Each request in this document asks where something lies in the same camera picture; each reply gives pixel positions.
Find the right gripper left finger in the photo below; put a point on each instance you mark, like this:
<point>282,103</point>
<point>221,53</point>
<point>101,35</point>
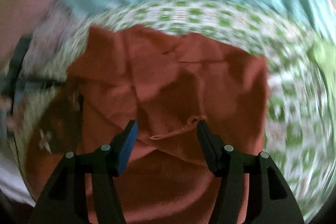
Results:
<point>64,198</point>

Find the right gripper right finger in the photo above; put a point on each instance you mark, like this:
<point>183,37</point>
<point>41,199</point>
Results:
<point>255,178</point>

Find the rust red knit sweater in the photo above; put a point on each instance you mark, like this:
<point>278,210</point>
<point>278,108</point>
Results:
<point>166,83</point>

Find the green white patterned bedsheet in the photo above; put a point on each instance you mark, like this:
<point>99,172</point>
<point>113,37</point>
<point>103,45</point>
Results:
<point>299,129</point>

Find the pastel floral pillow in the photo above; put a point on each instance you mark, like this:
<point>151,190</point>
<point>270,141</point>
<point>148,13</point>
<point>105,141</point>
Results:
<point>56,42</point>

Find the pink quilted blanket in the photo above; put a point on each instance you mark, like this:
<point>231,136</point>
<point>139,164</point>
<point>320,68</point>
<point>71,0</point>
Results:
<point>19,17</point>

